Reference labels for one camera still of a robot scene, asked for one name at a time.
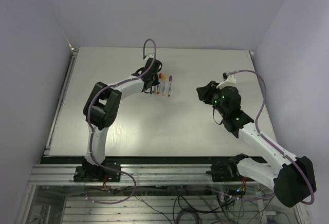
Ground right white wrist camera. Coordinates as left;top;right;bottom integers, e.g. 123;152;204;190
216;72;236;89

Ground magenta marker pen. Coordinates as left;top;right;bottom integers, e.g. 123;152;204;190
168;75;172;97

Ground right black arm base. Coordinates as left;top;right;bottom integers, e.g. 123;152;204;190
206;154;264;182

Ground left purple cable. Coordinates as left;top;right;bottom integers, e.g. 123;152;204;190
84;38;157;204

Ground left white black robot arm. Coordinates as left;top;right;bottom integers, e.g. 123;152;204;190
82;55;162;181

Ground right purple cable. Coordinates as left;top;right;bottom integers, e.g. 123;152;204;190
226;69;316;206

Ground loose cables under frame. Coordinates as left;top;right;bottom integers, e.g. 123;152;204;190
84;179;273;224

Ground yellow marker pen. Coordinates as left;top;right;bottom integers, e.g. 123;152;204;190
162;74;166;97

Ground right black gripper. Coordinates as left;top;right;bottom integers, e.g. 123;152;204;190
197;81;228;118

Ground purple cable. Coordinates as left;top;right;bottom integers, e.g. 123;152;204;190
84;38;157;204
226;69;316;206

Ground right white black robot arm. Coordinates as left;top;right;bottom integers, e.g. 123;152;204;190
196;81;317;207

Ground aluminium extrusion frame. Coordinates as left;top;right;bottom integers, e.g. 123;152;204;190
15;49;312;224

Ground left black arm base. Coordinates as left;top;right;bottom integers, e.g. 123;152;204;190
73;159;121;183

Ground red marker pen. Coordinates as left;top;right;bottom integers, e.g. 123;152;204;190
158;73;162;93

